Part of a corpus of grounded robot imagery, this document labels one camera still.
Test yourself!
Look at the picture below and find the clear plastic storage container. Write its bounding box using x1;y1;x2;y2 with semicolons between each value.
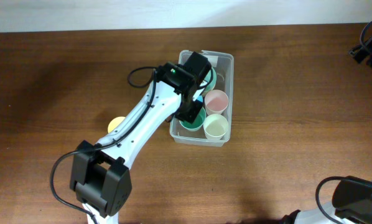
169;50;235;147

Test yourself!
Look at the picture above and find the mint green plastic bowl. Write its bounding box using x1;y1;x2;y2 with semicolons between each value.
202;68;217;96

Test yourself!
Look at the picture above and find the pink plastic cup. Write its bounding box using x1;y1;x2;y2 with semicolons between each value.
204;90;229;115

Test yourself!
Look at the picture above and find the green plastic cup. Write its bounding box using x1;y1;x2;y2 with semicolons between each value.
179;108;207;132

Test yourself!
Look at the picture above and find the yellow plastic cup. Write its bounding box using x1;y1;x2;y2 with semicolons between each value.
108;116;125;133

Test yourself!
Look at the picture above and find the cream white plastic cup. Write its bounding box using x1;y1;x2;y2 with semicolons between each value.
203;114;229;140

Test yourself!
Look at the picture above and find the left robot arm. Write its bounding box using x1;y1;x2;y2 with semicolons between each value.
70;52;213;223

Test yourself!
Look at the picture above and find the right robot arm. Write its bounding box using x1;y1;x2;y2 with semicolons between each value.
279;36;372;224

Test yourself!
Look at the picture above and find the blue plastic cup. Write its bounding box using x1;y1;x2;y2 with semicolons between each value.
197;95;203;103

